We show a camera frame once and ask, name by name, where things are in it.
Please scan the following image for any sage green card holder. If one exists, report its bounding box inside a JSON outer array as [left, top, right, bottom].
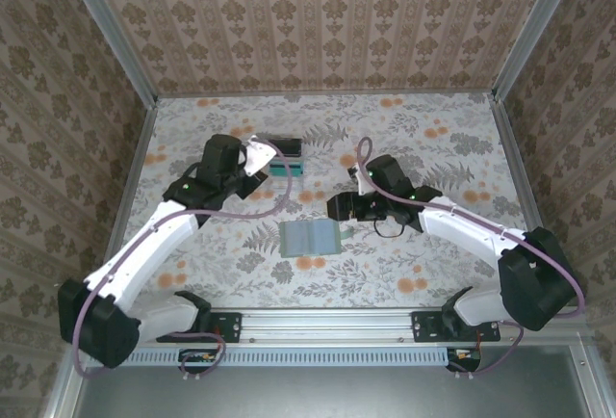
[[278, 219, 341, 260]]

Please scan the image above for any teal card with dark stripe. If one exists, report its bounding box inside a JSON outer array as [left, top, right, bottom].
[[269, 160, 306, 178]]

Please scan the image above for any grey metal panel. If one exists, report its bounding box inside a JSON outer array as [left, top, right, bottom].
[[45, 340, 616, 418]]

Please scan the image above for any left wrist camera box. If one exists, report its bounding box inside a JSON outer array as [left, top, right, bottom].
[[240, 134, 271, 178]]

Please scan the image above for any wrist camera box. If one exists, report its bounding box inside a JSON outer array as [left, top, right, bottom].
[[240, 134, 271, 178], [348, 165, 372, 196]]

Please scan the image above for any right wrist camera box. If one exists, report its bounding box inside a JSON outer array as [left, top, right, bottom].
[[348, 165, 372, 196]]

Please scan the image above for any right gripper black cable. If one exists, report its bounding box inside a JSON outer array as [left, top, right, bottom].
[[373, 209, 409, 240]]

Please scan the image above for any aluminium side rail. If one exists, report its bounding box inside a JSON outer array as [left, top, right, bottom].
[[490, 92, 572, 306], [90, 99, 159, 294]]

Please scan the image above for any aluminium back rail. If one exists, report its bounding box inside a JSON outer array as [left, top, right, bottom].
[[156, 90, 497, 99]]

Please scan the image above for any aluminium mounting rail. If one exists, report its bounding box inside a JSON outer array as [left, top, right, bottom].
[[134, 305, 589, 344]]

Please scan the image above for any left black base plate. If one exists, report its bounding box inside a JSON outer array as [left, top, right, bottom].
[[156, 310, 243, 345]]

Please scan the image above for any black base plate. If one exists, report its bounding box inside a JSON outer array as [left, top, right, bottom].
[[411, 310, 501, 345], [156, 310, 243, 345]]

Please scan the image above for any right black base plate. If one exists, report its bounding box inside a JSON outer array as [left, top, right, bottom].
[[411, 310, 501, 345]]

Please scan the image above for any slotted grey cable duct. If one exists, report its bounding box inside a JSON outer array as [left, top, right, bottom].
[[124, 346, 451, 367]]

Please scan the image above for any aluminium frame post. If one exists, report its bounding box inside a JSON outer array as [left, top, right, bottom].
[[490, 0, 591, 101], [56, 0, 160, 107]]

